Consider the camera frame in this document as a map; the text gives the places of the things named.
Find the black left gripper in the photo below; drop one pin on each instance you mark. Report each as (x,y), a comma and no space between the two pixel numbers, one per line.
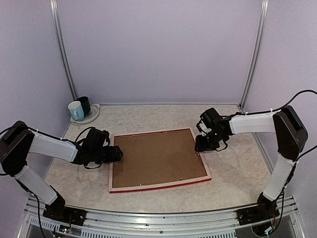
(111,157)

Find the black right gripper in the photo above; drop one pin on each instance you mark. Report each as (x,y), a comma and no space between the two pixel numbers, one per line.
(201,146)

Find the red wooden picture frame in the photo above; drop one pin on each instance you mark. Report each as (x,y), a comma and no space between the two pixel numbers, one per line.
(158,188)

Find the brown cardboard backing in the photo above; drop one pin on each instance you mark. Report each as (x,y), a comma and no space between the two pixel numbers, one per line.
(158,158)

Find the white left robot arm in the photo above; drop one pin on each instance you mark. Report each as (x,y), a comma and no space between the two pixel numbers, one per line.
(22,146)

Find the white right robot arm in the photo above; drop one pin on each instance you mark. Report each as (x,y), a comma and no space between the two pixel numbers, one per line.
(239,173)

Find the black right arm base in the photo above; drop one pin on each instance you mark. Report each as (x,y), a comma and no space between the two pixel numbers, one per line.
(264,209)

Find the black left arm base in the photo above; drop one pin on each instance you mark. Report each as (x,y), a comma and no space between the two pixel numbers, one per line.
(72,216)

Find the light blue mug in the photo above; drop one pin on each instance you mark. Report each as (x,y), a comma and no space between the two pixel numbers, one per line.
(76,110)

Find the white round plate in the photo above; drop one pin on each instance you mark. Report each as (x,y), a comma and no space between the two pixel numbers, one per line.
(92,115)

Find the dark green mug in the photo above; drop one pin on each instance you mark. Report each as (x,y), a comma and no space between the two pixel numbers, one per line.
(85,103)

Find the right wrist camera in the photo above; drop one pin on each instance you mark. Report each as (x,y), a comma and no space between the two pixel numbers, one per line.
(202,128)

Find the right aluminium corner post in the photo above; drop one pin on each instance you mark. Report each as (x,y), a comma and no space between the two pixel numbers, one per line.
(256,53)

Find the aluminium corner post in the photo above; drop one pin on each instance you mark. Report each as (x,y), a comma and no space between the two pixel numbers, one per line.
(256,53)
(61,47)

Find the aluminium front rail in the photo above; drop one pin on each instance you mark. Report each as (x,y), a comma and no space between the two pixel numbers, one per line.
(221,223)

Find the left aluminium corner post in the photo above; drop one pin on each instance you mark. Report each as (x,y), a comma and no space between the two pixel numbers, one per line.
(61,47)

